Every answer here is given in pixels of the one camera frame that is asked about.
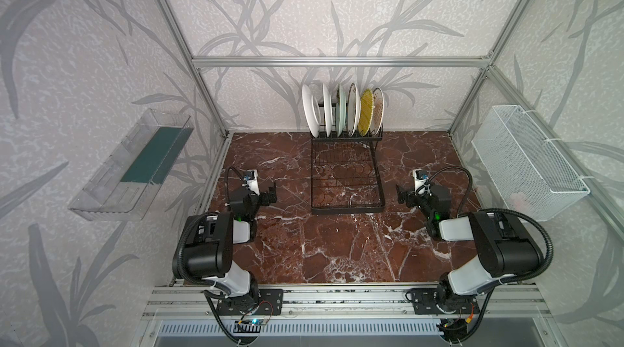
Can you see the white plate green lettered rim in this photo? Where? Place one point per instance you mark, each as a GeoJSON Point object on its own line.
{"type": "Point", "coordinates": [328, 111]}

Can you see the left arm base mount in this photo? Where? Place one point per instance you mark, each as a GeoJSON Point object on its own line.
{"type": "Point", "coordinates": [265, 302]}

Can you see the pink object in basket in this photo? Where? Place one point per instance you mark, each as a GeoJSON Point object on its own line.
{"type": "Point", "coordinates": [519, 201]}

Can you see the aluminium cage frame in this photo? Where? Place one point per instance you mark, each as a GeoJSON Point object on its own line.
{"type": "Point", "coordinates": [486, 65]}

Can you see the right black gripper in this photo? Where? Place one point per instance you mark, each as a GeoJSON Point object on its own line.
{"type": "Point", "coordinates": [402, 197]}

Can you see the black wire dish rack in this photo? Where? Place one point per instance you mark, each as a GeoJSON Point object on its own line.
{"type": "Point", "coordinates": [344, 174]}

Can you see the large white orange sunburst plate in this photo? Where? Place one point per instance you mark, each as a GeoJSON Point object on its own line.
{"type": "Point", "coordinates": [353, 109]}

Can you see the white plate grey flower outline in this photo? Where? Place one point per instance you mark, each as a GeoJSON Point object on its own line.
{"type": "Point", "coordinates": [310, 105]}

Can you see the clear plastic wall bin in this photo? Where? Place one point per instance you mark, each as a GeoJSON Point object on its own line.
{"type": "Point", "coordinates": [127, 183]}

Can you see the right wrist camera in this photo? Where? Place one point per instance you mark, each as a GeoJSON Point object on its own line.
{"type": "Point", "coordinates": [420, 180]}

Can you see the mint green flower plate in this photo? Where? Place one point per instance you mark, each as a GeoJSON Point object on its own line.
{"type": "Point", "coordinates": [341, 110]}

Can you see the white wire mesh basket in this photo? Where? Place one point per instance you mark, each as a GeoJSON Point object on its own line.
{"type": "Point", "coordinates": [519, 157]}

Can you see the small white orange sunburst plate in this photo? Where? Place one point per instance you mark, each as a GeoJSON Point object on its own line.
{"type": "Point", "coordinates": [378, 112]}

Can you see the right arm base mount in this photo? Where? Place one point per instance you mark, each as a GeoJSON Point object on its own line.
{"type": "Point", "coordinates": [430, 301]}

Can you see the yellow green woven plate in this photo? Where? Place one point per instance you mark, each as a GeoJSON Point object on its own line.
{"type": "Point", "coordinates": [366, 112]}

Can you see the aluminium front rail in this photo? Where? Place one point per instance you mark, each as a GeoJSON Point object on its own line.
{"type": "Point", "coordinates": [345, 301]}

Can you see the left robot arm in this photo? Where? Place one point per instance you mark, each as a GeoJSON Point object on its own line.
{"type": "Point", "coordinates": [204, 253]}

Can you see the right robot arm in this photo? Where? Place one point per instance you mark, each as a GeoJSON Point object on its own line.
{"type": "Point", "coordinates": [511, 247]}

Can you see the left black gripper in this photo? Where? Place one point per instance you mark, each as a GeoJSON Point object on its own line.
{"type": "Point", "coordinates": [271, 196]}

